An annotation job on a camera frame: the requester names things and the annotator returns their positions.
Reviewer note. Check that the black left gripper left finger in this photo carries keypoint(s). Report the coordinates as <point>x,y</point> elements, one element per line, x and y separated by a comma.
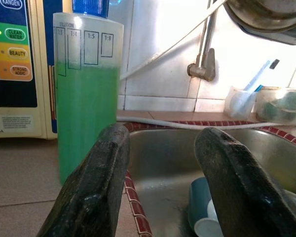
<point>88,192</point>

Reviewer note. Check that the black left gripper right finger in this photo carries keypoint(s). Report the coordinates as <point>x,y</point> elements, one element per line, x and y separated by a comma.
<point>241,192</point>

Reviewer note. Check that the teal plastic mug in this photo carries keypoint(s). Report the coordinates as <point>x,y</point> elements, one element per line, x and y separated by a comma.
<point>198,197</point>

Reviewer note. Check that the small steel sink basin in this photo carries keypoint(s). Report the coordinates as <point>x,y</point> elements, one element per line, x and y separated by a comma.
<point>162,158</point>

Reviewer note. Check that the clear toothbrush cup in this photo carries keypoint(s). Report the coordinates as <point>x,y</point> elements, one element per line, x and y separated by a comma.
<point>239,103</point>

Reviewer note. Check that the green liquid bottle blue cap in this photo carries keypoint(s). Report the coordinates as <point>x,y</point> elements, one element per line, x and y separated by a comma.
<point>86,98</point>

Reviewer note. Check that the clear plastic bucket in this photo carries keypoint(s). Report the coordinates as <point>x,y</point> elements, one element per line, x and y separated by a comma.
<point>278,106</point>

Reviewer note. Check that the blue toothbrush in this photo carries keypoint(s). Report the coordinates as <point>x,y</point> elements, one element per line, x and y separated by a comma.
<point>257,76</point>

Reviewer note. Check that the beige water ionizer machine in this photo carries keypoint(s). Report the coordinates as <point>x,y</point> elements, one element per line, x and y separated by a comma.
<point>12,86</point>

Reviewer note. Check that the white ionizer tube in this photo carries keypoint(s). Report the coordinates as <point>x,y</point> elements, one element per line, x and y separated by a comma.
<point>167,49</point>

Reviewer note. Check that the hanging steel pan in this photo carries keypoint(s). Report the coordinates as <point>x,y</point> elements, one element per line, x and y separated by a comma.
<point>266,14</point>

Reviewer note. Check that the metal wall tap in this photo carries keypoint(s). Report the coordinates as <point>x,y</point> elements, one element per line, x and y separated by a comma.
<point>207,66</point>

